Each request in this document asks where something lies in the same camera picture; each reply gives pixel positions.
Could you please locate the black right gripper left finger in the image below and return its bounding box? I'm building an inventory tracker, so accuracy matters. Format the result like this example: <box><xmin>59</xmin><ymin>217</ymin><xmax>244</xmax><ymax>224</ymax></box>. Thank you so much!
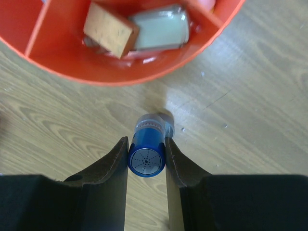
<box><xmin>0</xmin><ymin>137</ymin><xmax>128</xmax><ymax>231</ymax></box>

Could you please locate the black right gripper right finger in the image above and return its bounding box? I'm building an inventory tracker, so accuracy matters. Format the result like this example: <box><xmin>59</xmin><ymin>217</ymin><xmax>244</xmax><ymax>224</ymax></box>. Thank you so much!
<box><xmin>166</xmin><ymin>138</ymin><xmax>308</xmax><ymax>231</ymax></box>

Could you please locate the blue glue stick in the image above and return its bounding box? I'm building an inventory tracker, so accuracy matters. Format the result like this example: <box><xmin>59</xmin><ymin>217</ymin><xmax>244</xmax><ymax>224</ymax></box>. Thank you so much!
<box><xmin>128</xmin><ymin>114</ymin><xmax>166</xmax><ymax>178</ymax></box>

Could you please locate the small orange eraser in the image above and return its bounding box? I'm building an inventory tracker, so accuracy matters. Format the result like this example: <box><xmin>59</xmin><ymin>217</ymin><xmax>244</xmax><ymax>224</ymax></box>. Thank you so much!
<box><xmin>83</xmin><ymin>1</ymin><xmax>140</xmax><ymax>59</ymax></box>

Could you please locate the orange round pen organizer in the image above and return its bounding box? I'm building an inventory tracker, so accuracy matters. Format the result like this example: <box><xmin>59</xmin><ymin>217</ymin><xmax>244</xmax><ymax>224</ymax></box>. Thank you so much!
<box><xmin>0</xmin><ymin>0</ymin><xmax>244</xmax><ymax>86</ymax></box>

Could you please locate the green correction tape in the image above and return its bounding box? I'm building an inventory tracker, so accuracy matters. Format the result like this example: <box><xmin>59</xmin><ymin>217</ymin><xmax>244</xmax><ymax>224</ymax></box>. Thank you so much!
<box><xmin>127</xmin><ymin>4</ymin><xmax>190</xmax><ymax>52</ymax></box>

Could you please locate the small grey round cap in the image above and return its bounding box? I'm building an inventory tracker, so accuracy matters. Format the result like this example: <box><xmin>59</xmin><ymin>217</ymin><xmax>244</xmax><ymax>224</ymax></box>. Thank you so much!
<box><xmin>158</xmin><ymin>113</ymin><xmax>175</xmax><ymax>138</ymax></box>

